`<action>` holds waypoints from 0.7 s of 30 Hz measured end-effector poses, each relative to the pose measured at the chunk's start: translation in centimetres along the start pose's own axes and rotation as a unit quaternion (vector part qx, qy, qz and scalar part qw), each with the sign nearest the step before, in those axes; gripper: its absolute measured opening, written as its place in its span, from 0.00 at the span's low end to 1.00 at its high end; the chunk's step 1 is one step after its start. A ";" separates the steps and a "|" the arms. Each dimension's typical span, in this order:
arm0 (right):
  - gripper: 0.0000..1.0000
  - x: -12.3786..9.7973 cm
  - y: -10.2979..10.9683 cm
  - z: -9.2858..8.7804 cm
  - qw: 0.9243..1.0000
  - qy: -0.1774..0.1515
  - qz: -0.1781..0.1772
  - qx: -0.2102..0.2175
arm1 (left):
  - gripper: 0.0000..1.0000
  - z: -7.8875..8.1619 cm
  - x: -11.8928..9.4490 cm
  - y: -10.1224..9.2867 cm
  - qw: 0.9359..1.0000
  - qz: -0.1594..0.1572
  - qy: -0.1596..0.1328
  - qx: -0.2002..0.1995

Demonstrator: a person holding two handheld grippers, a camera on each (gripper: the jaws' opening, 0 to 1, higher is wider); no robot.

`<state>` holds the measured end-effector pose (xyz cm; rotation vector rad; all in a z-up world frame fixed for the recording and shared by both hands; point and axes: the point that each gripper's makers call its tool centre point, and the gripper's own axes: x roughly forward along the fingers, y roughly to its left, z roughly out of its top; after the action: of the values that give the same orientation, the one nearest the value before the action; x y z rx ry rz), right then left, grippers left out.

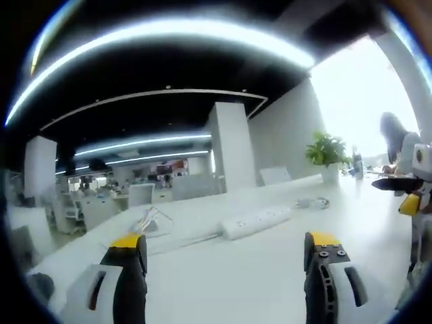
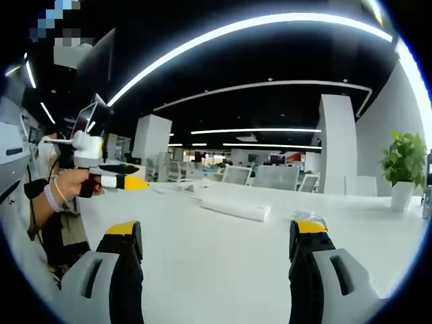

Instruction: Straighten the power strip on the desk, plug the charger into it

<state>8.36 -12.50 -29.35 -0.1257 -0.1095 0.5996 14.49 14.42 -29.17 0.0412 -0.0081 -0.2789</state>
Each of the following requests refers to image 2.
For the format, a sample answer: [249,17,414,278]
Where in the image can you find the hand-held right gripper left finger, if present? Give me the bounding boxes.
[60,221,145,324]

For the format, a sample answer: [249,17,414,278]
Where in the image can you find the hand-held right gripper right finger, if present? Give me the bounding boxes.
[288,219,389,324]

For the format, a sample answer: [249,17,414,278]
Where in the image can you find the white charger with cable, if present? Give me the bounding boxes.
[292,211,328,225]

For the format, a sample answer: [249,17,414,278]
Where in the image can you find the white power strip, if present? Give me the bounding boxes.
[201,196,272,223]

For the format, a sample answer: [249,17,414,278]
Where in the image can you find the white desk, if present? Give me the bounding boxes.
[76,180,429,324]

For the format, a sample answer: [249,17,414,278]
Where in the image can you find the straight ceiling light strip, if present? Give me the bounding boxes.
[190,128,322,135]
[222,143,321,150]

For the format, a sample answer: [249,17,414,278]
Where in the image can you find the curved ceiling light strip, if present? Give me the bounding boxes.
[107,13,394,107]

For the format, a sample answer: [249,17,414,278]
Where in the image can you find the person's left hand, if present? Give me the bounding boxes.
[55,167,106,204]

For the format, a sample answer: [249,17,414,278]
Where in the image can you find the open laptop on stand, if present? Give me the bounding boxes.
[72,101,99,133]

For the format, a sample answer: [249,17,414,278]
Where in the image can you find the person's trousers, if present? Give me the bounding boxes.
[33,202,90,288]

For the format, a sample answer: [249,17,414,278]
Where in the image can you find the white chest device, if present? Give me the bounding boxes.
[0,97,28,203]

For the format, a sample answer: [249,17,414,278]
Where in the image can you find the mesh office chair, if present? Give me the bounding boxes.
[222,164,252,185]
[252,165,300,190]
[299,173,320,193]

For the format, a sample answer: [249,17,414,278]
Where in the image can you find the dark hanging panel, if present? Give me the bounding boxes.
[76,27,117,99]

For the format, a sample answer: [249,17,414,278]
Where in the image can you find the white ceiling unit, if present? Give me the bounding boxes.
[53,45,94,72]

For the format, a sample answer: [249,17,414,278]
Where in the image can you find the white chair back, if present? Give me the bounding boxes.
[344,175,377,196]

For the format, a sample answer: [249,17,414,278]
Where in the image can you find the dark bottle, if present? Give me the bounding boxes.
[421,158,432,220]

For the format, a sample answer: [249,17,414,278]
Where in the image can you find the green potted plant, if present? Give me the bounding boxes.
[381,130,428,213]

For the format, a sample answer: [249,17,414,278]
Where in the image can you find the white ceiling track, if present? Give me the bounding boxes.
[153,80,372,117]

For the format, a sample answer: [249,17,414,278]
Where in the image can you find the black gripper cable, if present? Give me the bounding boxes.
[28,138,76,244]

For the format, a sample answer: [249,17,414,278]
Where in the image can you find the white power strip cable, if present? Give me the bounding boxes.
[153,184,204,205]

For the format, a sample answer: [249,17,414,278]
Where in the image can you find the bead bracelet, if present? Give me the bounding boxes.
[43,177,68,213]

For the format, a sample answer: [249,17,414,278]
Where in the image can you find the black wrist strap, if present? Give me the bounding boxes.
[23,178,50,203]

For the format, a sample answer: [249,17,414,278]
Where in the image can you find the red wall screen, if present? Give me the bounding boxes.
[269,152,306,163]

